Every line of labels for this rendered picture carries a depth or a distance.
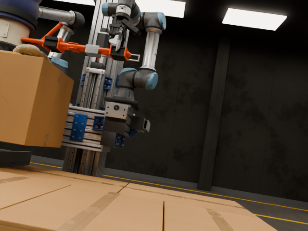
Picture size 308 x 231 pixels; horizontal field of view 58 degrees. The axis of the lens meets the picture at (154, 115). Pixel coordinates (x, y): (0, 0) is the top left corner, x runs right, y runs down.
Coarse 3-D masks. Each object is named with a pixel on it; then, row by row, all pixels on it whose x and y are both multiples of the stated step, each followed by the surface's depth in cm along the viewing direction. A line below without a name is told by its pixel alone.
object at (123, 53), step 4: (112, 48) 140; (120, 48) 140; (124, 48) 139; (112, 52) 140; (116, 52) 140; (120, 52) 139; (124, 52) 138; (112, 56) 141; (116, 56) 140; (120, 56) 139; (124, 56) 138; (124, 60) 145
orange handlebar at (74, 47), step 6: (30, 42) 145; (36, 42) 144; (42, 42) 144; (60, 42) 143; (66, 48) 147; (72, 48) 142; (78, 48) 142; (84, 48) 142; (102, 48) 141; (102, 54) 145; (108, 54) 144; (126, 54) 140
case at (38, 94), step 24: (0, 72) 126; (24, 72) 125; (48, 72) 132; (0, 96) 124; (24, 96) 124; (48, 96) 136; (0, 120) 123; (24, 120) 122; (48, 120) 139; (24, 144) 121; (48, 144) 144
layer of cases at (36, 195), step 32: (0, 192) 84; (32, 192) 91; (64, 192) 100; (96, 192) 110; (128, 192) 123; (160, 192) 139; (0, 224) 60; (32, 224) 60; (64, 224) 64; (96, 224) 68; (128, 224) 73; (160, 224) 78; (192, 224) 84; (224, 224) 92; (256, 224) 100
